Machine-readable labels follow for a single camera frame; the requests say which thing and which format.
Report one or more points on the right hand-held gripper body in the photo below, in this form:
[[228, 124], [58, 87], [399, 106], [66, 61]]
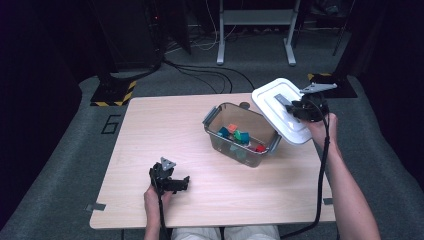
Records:
[[313, 108]]

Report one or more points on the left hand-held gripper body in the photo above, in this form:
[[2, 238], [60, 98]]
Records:
[[161, 176]]

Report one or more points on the clear brown storage box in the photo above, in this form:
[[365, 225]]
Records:
[[253, 120]]

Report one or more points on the red and white block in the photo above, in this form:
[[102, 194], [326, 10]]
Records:
[[260, 148]]

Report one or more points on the light teal block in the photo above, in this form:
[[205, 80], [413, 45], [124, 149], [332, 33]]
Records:
[[238, 154]]

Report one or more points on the salmon pink block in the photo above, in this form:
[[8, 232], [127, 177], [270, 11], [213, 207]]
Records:
[[232, 127]]

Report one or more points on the dark blue white-topped block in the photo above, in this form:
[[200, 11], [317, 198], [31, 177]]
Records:
[[223, 132]]

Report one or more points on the person's right hand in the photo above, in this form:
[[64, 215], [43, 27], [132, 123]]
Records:
[[325, 133]]

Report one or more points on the person's left hand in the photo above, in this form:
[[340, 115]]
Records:
[[153, 208]]

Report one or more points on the round dark table grommet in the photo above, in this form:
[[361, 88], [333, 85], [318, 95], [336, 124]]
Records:
[[245, 105]]

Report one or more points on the person's beige shorts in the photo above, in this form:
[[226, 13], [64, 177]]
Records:
[[233, 234]]

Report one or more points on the grey tape piece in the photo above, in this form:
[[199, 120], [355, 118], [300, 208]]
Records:
[[96, 207], [327, 201]]

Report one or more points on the black equipment cabinet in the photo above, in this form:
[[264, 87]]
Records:
[[130, 33]]

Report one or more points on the white metal desk frame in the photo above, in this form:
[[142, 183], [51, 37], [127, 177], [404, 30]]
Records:
[[256, 16]]

